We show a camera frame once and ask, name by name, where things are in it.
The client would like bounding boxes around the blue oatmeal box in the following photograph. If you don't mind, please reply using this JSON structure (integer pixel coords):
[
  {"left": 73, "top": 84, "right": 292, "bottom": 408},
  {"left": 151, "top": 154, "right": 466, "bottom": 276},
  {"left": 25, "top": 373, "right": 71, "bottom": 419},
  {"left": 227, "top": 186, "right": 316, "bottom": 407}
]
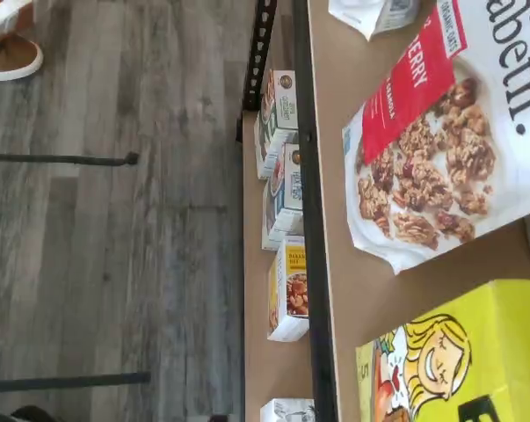
[{"left": 261, "top": 142, "right": 306, "bottom": 252}]

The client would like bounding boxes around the brown lower shelf board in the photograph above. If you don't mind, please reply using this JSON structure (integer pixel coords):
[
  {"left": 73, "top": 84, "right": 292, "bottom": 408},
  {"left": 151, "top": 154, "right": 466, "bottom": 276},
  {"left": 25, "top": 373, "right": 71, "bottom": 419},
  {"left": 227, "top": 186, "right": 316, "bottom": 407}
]
[{"left": 241, "top": 109, "right": 325, "bottom": 422}]

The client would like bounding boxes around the brown shelf board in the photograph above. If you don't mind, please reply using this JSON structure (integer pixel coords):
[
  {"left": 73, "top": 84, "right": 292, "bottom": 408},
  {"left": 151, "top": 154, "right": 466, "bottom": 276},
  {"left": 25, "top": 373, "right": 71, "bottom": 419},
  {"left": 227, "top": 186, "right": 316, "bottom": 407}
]
[
  {"left": 307, "top": 0, "right": 530, "bottom": 422},
  {"left": 241, "top": 109, "right": 325, "bottom": 422}
]

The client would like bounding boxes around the yellow banana nut cereal box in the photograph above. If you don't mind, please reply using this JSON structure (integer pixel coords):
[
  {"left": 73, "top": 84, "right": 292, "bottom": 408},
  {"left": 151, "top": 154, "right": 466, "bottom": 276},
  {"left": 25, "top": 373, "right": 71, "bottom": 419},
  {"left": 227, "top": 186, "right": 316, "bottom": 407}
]
[{"left": 265, "top": 235, "right": 311, "bottom": 344}]

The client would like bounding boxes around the green oatmeal box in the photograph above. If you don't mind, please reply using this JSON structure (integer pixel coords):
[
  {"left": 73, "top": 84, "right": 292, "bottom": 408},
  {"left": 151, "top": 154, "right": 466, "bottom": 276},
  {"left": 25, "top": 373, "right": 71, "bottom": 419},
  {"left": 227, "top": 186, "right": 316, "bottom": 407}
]
[{"left": 252, "top": 69, "right": 299, "bottom": 181}]

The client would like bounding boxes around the brown upper shelf board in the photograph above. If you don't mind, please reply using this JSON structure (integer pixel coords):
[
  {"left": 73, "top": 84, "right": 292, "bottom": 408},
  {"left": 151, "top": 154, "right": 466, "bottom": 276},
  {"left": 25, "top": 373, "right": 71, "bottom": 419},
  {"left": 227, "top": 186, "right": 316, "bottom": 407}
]
[{"left": 307, "top": 0, "right": 530, "bottom": 422}]

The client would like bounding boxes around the white floral print box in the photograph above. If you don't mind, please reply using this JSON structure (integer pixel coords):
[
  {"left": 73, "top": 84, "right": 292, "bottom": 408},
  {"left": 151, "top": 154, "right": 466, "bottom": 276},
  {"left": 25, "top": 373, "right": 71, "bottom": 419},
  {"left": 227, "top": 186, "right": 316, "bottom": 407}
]
[{"left": 259, "top": 397, "right": 316, "bottom": 422}]

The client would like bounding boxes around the yellow cartoon girl box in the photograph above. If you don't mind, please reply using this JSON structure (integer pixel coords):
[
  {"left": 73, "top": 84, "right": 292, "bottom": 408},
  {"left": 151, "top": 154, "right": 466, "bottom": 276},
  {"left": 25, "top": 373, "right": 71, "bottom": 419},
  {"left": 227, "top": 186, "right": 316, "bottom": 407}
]
[{"left": 354, "top": 280, "right": 530, "bottom": 422}]

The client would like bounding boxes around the white granola bag red label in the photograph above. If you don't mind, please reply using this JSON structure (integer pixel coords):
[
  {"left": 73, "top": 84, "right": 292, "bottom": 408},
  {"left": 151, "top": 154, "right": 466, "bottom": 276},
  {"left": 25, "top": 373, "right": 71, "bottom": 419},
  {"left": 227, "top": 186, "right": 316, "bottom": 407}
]
[{"left": 340, "top": 0, "right": 530, "bottom": 276}]

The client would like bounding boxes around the thin black rod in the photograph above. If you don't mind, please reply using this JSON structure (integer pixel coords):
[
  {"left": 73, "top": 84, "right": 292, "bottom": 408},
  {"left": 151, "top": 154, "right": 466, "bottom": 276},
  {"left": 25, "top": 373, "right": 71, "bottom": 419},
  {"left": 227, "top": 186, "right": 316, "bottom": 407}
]
[
  {"left": 0, "top": 371, "right": 152, "bottom": 389},
  {"left": 0, "top": 151, "right": 141, "bottom": 169}
]

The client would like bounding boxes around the white crumpled bag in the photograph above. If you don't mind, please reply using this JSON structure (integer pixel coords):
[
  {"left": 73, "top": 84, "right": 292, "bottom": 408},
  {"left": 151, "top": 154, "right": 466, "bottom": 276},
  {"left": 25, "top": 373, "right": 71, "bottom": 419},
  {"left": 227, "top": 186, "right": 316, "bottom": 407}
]
[{"left": 327, "top": 0, "right": 420, "bottom": 43}]

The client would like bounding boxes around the orange shoe white sole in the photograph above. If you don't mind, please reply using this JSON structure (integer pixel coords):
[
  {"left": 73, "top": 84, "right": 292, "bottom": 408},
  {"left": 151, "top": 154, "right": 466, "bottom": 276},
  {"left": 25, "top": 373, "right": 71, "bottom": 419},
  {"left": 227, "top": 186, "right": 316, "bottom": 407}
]
[{"left": 0, "top": 0, "right": 44, "bottom": 83}]

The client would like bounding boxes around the black metal shelf frame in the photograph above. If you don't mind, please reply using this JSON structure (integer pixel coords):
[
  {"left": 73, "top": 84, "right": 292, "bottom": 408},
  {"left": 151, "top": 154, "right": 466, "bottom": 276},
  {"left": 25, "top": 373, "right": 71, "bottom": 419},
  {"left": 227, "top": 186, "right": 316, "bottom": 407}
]
[{"left": 235, "top": 0, "right": 341, "bottom": 422}]

